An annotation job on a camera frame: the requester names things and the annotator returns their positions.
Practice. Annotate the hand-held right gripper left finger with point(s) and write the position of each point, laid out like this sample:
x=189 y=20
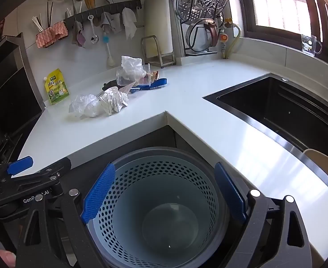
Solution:
x=98 y=192

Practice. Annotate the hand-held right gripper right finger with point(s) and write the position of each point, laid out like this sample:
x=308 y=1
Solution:
x=231 y=192

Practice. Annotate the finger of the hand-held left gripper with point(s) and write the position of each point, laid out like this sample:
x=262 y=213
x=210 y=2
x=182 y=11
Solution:
x=55 y=169
x=20 y=164

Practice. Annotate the grey perforated waste bin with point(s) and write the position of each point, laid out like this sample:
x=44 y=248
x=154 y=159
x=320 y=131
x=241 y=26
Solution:
x=164 y=201

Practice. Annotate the white tissue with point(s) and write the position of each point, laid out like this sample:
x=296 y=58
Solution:
x=130 y=62

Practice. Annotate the person's left hand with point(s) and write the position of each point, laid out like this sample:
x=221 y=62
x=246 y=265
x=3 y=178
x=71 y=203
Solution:
x=6 y=258

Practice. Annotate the crumpled clear plastic bag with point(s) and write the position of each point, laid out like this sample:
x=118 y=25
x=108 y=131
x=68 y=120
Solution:
x=83 y=106

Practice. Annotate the black kitchen appliance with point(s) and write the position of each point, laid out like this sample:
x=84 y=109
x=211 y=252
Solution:
x=10 y=95

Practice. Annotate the yellow seasoning pouch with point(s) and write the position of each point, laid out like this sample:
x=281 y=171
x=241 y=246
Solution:
x=56 y=89

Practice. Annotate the crumpled white paper ball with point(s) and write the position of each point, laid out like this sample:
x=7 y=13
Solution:
x=113 y=100

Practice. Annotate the black kitchen sink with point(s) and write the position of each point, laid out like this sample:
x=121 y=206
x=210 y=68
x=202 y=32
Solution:
x=278 y=109

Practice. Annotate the beige chair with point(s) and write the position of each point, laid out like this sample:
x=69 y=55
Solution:
x=323 y=164

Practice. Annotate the dark grey sock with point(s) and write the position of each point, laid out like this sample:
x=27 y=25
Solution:
x=109 y=84

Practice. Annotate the clear plastic wrapper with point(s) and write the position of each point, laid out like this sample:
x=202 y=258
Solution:
x=127 y=88

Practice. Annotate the clear plastic cup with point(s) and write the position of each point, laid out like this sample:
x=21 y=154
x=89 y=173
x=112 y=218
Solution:
x=136 y=80

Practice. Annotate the blue and white bottle brush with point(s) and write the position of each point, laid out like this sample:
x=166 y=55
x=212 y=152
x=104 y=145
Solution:
x=111 y=60

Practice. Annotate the red and white snack wrapper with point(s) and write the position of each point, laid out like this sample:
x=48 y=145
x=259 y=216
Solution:
x=150 y=75

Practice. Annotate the pink wavy cloth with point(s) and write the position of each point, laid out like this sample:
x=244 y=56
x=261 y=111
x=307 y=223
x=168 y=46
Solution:
x=52 y=33

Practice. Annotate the purple dish cloth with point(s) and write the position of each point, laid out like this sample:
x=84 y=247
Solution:
x=78 y=35

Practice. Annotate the steel hanging spoon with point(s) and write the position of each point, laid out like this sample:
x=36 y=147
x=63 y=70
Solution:
x=94 y=37

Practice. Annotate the white sticks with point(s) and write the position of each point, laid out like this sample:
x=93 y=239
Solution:
x=37 y=24

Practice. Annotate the steel cutting board rack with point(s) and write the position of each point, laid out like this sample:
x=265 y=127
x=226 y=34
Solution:
x=168 y=60

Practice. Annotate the black chopsticks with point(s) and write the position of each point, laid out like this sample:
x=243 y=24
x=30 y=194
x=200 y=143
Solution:
x=50 y=12

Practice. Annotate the gas valve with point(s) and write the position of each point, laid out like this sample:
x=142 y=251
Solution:
x=224 y=37

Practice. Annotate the grey hanging rag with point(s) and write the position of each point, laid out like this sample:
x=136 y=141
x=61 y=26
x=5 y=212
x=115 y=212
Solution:
x=108 y=22

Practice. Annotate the perforated steel pan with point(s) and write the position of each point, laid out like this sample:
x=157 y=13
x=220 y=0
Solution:
x=196 y=37

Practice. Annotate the brown rimmed pot lid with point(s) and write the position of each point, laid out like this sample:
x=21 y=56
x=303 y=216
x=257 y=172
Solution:
x=212 y=32

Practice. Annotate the white hanging rag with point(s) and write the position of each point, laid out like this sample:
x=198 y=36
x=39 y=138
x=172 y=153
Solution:
x=129 y=22

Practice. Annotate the printed glass mug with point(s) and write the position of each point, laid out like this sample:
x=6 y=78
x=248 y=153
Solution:
x=309 y=46

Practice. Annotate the white cutting board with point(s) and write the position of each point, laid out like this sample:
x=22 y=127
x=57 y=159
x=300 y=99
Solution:
x=158 y=19

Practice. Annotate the window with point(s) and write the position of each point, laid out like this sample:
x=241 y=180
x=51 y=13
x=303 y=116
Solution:
x=278 y=2

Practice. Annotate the dark grey hook rail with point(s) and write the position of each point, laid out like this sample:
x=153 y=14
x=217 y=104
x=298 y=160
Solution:
x=111 y=7

